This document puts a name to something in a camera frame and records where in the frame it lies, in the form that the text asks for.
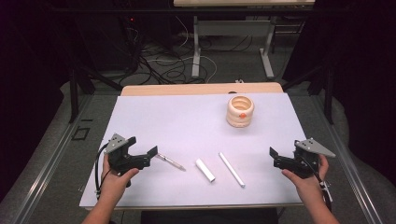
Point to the black horizontal bar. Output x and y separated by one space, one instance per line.
124 10

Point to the black metal stand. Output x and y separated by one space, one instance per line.
328 93
73 93

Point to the dark equipment with red light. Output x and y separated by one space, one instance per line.
118 40

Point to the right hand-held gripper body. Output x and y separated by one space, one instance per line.
303 165

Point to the aluminium rail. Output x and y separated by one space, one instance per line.
351 168
46 165

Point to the long white pen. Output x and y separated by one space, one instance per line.
232 170

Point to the person's left hand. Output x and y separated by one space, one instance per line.
113 185

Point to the person's dark clothing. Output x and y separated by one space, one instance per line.
202 217

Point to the silver pen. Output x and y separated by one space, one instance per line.
171 162

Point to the dark curtain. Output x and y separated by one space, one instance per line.
28 77
364 77

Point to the cream ribbed pen holder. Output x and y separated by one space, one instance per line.
239 121

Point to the short white cylinder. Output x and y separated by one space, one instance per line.
205 170

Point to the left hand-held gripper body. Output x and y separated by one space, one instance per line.
120 155

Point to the wooden table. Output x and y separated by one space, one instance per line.
186 88

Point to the light desk with metal legs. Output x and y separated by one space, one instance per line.
233 28

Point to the white table mat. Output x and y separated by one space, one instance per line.
186 124

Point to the person's right hand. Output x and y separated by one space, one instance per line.
309 186

